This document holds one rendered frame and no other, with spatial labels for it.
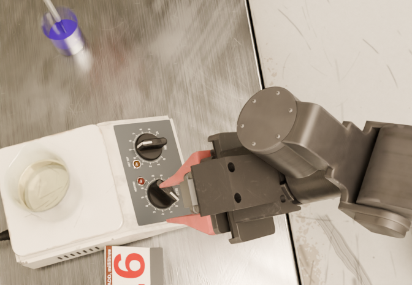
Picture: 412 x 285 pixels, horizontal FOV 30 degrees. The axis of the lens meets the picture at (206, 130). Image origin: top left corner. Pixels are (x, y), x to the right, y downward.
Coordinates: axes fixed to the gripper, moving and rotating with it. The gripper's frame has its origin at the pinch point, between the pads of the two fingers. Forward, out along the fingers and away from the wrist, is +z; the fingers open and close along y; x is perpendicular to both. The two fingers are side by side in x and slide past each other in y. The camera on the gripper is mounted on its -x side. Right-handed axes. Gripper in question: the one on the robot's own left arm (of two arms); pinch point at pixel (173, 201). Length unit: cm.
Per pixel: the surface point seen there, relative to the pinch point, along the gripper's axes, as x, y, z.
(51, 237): -5.1, 1.0, 12.6
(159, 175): 6.0, -3.4, 5.7
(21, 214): -6.3, -2.0, 15.1
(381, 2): 29.6, -19.3, -15.2
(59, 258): -1.8, 3.3, 15.4
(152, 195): 4.0, -1.3, 5.8
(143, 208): 3.0, -0.1, 6.5
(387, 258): 21.5, 11.0, -11.8
